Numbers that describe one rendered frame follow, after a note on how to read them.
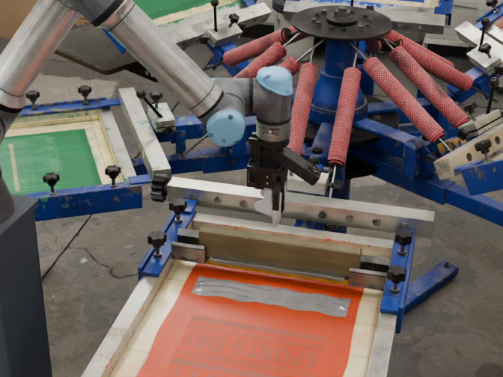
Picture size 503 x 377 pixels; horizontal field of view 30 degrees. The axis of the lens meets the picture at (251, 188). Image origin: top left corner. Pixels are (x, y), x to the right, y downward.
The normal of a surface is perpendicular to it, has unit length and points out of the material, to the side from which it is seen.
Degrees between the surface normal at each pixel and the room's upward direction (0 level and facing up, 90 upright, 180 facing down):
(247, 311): 0
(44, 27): 85
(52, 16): 85
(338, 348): 0
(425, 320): 0
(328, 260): 90
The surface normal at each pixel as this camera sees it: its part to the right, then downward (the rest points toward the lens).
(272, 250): -0.24, 0.47
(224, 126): 0.00, 0.49
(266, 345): 0.02, -0.87
